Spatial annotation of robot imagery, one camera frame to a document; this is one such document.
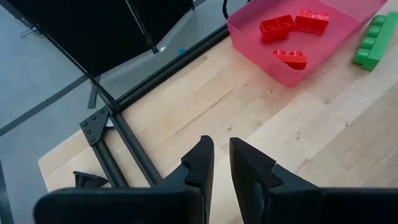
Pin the black aluminium table frame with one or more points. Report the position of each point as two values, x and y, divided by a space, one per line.
94 127

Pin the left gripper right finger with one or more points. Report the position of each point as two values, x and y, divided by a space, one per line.
311 205

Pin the black triangular plastic piece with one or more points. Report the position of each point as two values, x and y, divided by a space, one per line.
88 180

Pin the long green toy block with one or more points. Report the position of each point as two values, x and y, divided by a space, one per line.
376 40

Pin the blue round floor sticker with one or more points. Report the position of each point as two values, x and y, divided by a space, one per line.
181 51

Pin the red translucent plastic bin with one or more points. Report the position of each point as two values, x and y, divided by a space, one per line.
335 43

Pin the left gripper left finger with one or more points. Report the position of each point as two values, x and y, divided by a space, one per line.
140 205

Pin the red toy block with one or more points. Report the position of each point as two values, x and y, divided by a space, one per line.
276 29
311 23
293 61

